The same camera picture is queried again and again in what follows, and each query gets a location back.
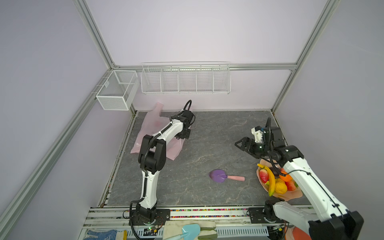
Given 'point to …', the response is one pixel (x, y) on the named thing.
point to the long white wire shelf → (185, 78)
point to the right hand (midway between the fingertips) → (239, 145)
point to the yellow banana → (272, 181)
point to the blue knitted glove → (110, 234)
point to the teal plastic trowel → (189, 232)
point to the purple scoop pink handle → (219, 176)
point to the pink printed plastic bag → (152, 123)
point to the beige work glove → (207, 231)
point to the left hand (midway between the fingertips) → (182, 135)
